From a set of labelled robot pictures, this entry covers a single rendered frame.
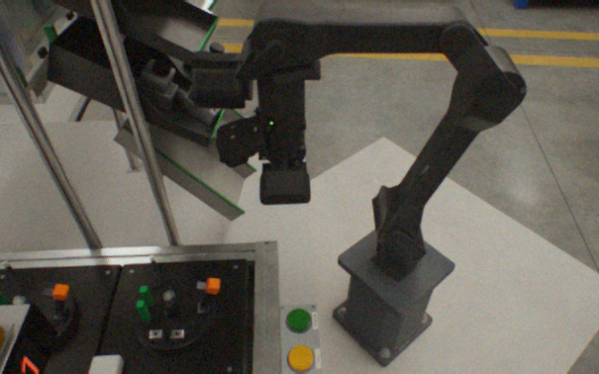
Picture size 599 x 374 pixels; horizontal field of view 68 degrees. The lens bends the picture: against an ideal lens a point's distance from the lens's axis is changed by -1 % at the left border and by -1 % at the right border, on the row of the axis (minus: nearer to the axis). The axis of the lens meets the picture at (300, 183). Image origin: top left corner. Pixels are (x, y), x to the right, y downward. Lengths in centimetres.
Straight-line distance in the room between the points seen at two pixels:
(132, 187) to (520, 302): 97
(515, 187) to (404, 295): 196
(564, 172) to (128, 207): 234
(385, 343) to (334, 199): 42
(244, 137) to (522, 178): 229
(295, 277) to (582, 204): 199
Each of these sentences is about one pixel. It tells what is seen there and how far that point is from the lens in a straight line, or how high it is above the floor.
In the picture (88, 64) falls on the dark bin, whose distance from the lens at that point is 79.
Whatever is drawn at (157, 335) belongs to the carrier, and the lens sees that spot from 80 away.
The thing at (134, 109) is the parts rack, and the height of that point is 128.
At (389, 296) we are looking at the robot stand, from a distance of 76.
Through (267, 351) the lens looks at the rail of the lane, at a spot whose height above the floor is 95.
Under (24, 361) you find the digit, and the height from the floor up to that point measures 122.
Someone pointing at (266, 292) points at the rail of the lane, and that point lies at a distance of 87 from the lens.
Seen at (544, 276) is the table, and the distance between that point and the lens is 114.
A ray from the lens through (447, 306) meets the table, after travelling 101.
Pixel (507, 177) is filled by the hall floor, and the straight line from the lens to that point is 271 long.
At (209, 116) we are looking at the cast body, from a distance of 83.
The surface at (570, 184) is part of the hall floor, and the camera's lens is 283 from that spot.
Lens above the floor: 169
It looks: 44 degrees down
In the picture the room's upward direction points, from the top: straight up
